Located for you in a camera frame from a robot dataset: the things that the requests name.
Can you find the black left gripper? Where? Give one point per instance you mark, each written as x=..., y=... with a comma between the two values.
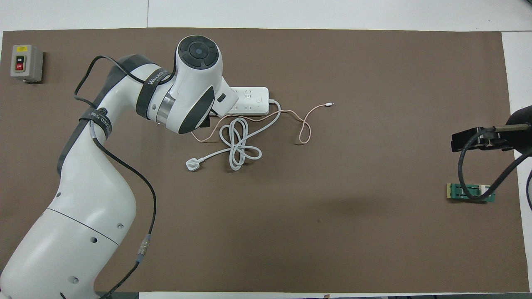
x=208, y=121

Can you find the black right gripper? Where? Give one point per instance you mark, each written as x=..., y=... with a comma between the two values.
x=501, y=139

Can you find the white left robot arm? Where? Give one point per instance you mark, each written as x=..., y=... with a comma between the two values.
x=91, y=207

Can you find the white power strip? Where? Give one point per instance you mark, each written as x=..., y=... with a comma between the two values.
x=251, y=101

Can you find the green fixture block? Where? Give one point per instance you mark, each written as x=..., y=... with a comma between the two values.
x=457, y=192

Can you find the brown table mat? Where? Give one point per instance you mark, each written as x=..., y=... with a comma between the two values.
x=291, y=249

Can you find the grey on-off switch box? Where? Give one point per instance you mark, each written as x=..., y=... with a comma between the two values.
x=25, y=62

